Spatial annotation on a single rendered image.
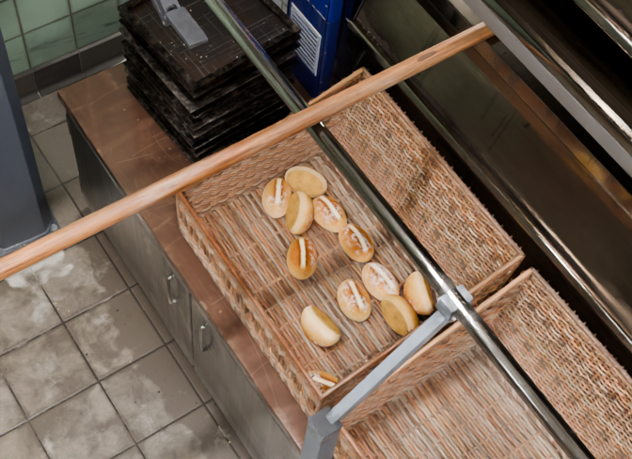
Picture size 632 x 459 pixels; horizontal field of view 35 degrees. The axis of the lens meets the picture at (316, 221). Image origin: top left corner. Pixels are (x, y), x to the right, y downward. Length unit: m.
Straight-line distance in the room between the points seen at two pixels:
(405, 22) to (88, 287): 1.26
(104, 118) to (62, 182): 0.64
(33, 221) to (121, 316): 0.36
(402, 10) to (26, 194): 1.18
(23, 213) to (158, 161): 0.58
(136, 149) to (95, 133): 0.11
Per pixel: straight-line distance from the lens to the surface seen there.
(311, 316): 2.10
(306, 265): 2.17
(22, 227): 2.88
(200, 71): 2.15
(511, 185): 1.96
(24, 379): 2.78
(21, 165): 2.66
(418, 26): 2.05
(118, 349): 2.78
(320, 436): 1.68
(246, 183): 2.28
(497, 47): 1.86
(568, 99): 1.50
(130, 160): 2.38
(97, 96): 2.49
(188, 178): 1.59
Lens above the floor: 2.53
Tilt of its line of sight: 58 degrees down
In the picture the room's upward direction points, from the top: 9 degrees clockwise
